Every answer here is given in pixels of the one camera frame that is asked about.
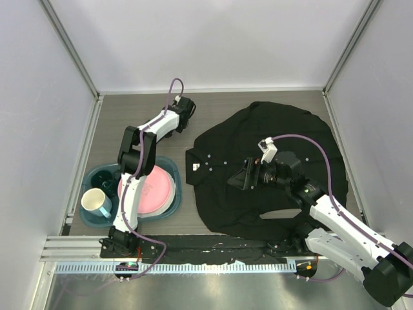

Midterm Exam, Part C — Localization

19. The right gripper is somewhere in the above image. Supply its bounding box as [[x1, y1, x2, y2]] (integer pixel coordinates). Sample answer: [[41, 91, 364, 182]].
[[228, 157, 290, 191]]

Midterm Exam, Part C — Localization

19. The black button shirt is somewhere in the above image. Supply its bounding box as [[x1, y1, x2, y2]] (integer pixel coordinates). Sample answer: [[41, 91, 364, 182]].
[[185, 101, 349, 242]]

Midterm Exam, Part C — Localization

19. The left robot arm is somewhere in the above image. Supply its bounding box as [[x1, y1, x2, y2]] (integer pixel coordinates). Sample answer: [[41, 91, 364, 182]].
[[101, 96, 196, 258]]

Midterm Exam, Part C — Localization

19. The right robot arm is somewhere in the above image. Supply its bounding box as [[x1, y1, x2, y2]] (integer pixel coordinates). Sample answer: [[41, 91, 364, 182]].
[[228, 152, 412, 307]]

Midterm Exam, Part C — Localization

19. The white plate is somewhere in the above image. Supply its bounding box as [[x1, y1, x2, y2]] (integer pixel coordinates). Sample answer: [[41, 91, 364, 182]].
[[137, 174, 176, 218]]

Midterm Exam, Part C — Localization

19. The pink plate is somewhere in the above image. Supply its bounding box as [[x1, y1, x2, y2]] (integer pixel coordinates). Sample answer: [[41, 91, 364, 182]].
[[118, 165, 176, 219]]

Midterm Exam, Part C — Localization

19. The dark green mug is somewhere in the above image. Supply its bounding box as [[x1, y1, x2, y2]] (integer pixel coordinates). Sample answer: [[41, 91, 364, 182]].
[[91, 170, 121, 198]]

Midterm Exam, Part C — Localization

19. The light blue mug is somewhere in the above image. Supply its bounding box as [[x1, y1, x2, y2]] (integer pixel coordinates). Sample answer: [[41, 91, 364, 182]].
[[81, 188, 112, 219]]

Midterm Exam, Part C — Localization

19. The blue plastic bin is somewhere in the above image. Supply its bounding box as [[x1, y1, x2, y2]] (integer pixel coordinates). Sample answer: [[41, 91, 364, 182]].
[[80, 156, 182, 228]]

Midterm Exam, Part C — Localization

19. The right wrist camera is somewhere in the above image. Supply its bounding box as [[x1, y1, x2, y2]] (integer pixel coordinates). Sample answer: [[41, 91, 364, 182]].
[[257, 137, 277, 163]]

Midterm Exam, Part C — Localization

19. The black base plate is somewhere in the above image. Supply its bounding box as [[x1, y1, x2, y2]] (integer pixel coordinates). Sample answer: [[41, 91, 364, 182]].
[[99, 234, 318, 265]]

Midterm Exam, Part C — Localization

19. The white cable duct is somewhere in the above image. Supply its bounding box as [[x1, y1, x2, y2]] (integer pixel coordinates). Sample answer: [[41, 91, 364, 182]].
[[55, 260, 296, 274]]

